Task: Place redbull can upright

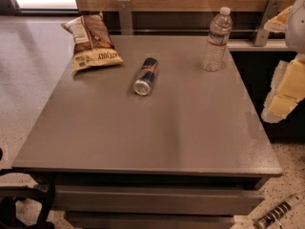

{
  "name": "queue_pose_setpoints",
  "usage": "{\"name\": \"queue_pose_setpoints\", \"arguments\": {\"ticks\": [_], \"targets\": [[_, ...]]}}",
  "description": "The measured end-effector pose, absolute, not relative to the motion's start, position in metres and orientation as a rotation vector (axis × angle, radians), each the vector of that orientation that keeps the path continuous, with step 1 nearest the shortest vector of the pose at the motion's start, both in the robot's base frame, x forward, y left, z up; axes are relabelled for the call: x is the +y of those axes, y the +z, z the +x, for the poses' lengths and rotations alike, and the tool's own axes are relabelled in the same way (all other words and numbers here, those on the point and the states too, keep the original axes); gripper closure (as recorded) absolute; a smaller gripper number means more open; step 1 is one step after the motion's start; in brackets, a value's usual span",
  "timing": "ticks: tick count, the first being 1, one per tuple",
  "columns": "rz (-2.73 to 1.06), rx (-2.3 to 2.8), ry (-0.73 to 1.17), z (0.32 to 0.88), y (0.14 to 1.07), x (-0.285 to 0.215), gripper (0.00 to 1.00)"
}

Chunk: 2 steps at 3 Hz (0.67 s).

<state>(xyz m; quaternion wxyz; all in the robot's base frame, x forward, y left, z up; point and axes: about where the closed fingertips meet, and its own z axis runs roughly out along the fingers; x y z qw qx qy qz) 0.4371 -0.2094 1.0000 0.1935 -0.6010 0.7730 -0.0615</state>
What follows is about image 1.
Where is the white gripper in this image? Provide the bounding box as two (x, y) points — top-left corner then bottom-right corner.
(261, 0), (305, 123)

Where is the redbull can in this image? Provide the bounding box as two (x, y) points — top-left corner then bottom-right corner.
(133, 57), (158, 96)

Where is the clear plastic water bottle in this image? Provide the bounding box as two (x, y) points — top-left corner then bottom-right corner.
(203, 7), (233, 72)

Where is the striped tube on floor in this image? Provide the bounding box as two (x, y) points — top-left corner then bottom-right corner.
(254, 194), (304, 229)

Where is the brown chips bag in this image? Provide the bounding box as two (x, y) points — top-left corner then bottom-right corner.
(61, 12), (123, 73)

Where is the black chair base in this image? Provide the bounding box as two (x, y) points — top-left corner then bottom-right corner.
(0, 168), (55, 229)

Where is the right metal bracket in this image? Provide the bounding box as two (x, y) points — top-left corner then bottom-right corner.
(252, 0), (283, 47)

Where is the metal bracket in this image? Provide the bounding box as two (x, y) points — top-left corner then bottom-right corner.
(118, 0), (133, 35)
(252, 0), (283, 47)

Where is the left metal bracket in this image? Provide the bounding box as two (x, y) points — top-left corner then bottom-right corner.
(118, 0), (133, 35)

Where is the grey table frame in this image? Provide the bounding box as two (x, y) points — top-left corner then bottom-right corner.
(31, 172), (271, 229)

